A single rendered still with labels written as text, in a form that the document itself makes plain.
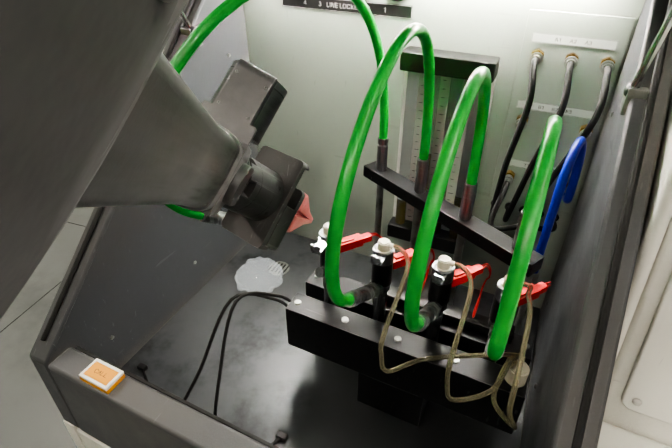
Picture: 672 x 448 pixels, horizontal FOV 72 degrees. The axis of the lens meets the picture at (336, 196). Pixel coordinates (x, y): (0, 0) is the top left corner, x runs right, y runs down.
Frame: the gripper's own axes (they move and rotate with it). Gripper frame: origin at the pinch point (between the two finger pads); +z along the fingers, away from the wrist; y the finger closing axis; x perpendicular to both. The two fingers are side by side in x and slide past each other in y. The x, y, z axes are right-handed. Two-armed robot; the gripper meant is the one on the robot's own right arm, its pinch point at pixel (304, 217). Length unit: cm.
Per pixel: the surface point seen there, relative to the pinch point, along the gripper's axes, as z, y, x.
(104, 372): -2.5, -30.4, 15.5
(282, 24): 8.6, 28.6, 29.9
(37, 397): 64, -100, 112
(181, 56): -19.0, 8.7, 9.4
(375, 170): 20.7, 12.5, 6.2
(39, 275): 82, -81, 177
